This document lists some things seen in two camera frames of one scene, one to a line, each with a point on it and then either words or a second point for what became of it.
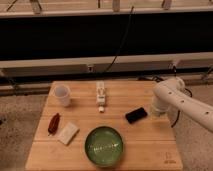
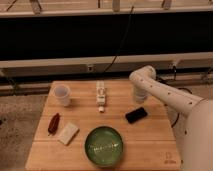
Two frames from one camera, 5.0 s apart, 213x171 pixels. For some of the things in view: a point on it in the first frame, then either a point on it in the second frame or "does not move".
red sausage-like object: x=53 y=124 does not move
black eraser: x=136 y=115 does not move
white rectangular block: x=69 y=133 does not move
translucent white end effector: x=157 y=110 -> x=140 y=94
